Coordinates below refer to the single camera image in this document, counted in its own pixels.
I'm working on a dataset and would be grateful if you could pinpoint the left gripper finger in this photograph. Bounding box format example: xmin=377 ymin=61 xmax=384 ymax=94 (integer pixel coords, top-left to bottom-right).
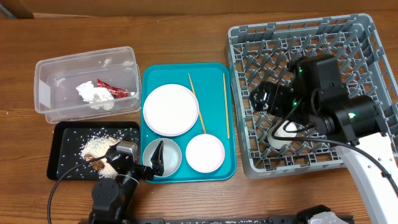
xmin=111 ymin=132 xmax=131 ymax=148
xmin=150 ymin=141 xmax=164 ymax=176

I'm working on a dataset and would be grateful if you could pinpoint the grey bowl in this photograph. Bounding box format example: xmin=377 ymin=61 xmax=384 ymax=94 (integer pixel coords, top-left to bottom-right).
xmin=142 ymin=138 xmax=182 ymax=177

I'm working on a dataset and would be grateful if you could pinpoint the brown food piece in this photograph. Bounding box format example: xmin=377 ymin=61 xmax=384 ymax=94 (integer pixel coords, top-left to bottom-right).
xmin=83 ymin=154 xmax=105 ymax=171

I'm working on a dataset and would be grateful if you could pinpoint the white rice pile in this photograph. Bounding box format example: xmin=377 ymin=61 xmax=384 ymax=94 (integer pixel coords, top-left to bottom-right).
xmin=65 ymin=139 xmax=118 ymax=180

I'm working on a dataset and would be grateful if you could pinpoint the white cup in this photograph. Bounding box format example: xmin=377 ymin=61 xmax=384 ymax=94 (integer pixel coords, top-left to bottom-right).
xmin=267 ymin=121 xmax=297 ymax=149

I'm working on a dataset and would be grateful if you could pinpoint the red snack wrapper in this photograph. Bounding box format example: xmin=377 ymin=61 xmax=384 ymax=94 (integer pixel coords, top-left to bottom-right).
xmin=97 ymin=79 xmax=129 ymax=98

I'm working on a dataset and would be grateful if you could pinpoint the large white round plate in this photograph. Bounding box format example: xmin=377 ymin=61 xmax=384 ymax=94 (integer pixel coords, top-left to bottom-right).
xmin=143 ymin=84 xmax=198 ymax=137

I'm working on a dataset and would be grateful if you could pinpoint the white napkin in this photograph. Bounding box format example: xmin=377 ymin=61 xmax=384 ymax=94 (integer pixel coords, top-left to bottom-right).
xmin=76 ymin=81 xmax=114 ymax=111

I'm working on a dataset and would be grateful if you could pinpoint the pink bowl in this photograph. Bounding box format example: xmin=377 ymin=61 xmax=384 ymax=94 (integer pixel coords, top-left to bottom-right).
xmin=185 ymin=134 xmax=225 ymax=174

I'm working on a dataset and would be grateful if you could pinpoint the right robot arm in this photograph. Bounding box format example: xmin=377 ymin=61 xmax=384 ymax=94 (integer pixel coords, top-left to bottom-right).
xmin=249 ymin=54 xmax=397 ymax=223

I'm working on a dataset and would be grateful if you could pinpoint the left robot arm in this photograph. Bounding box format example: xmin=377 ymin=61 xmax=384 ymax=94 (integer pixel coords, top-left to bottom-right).
xmin=88 ymin=140 xmax=164 ymax=223

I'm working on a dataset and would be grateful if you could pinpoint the clear plastic waste bin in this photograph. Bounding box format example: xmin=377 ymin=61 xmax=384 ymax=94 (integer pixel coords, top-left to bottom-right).
xmin=34 ymin=46 xmax=142 ymax=123

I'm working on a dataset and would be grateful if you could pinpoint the grey plastic dish rack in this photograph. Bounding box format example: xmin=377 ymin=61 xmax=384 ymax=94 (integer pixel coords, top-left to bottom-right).
xmin=226 ymin=14 xmax=397 ymax=179

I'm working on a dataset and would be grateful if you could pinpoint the teal plastic serving tray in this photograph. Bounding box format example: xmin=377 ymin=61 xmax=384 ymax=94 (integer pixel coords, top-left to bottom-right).
xmin=140 ymin=63 xmax=236 ymax=184

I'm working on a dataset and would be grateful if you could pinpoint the right wooden chopstick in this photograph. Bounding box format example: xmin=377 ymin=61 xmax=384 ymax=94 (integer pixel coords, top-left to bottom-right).
xmin=223 ymin=73 xmax=230 ymax=139

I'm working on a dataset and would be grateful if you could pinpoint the wooden chopstick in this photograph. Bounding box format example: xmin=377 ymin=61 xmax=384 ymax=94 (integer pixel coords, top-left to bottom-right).
xmin=188 ymin=73 xmax=207 ymax=134
xmin=223 ymin=73 xmax=230 ymax=139

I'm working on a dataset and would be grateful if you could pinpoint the black plastic tray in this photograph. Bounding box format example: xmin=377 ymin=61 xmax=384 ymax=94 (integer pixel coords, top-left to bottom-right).
xmin=47 ymin=121 xmax=140 ymax=180

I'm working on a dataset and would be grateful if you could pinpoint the left wooden chopstick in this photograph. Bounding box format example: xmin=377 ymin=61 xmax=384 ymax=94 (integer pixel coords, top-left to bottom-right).
xmin=188 ymin=73 xmax=207 ymax=134

